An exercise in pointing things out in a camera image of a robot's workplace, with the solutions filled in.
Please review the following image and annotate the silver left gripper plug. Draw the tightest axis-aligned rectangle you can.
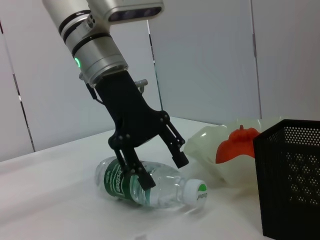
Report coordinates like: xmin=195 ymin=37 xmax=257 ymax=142
xmin=134 ymin=78 xmax=149 ymax=95

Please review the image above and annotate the clear green-label water bottle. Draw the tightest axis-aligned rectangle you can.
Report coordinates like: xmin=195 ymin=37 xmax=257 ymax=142
xmin=94 ymin=156 xmax=208 ymax=210

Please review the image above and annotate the black mesh pen holder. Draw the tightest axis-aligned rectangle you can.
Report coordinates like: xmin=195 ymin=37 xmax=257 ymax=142
xmin=252 ymin=119 xmax=320 ymax=238

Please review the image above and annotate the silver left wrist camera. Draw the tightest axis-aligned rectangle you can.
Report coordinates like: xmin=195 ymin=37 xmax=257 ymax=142
xmin=86 ymin=0 xmax=165 ymax=25

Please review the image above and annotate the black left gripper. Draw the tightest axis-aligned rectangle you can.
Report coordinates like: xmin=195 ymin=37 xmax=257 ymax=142
xmin=94 ymin=71 xmax=190 ymax=190

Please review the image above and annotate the green glass fruit plate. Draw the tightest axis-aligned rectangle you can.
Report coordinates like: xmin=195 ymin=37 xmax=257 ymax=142
xmin=183 ymin=116 xmax=283 ymax=191

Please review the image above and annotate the orange toy fruit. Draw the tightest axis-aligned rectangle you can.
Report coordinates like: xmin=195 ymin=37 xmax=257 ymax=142
xmin=215 ymin=124 xmax=261 ymax=165

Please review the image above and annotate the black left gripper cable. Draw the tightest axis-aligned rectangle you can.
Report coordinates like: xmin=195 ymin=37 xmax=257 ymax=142
xmin=79 ymin=72 xmax=106 ymax=106

